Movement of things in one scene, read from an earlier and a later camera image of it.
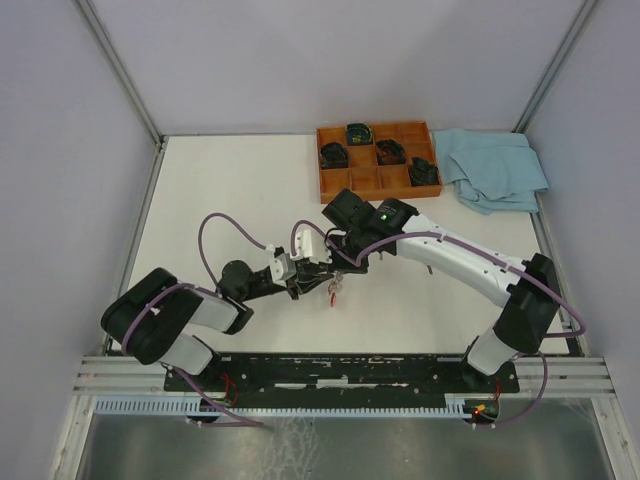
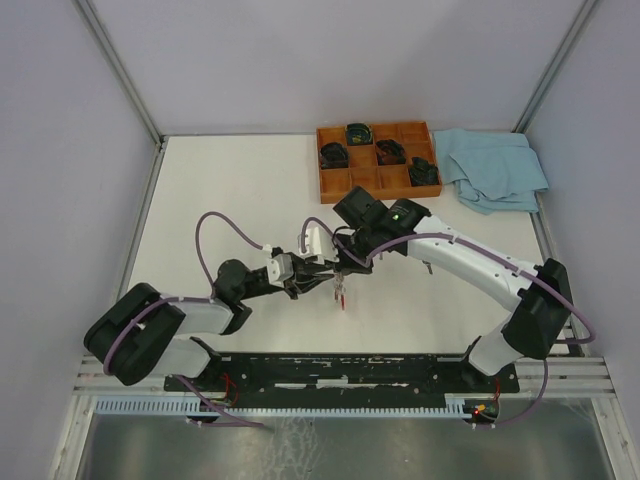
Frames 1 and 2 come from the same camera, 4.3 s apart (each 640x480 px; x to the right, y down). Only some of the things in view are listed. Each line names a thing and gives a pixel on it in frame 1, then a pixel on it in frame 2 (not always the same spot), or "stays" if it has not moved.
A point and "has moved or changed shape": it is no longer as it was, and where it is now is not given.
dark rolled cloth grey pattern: (333, 155) stays
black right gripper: (350, 269) stays
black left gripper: (306, 277) stays
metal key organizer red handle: (334, 287) has moved or changed shape
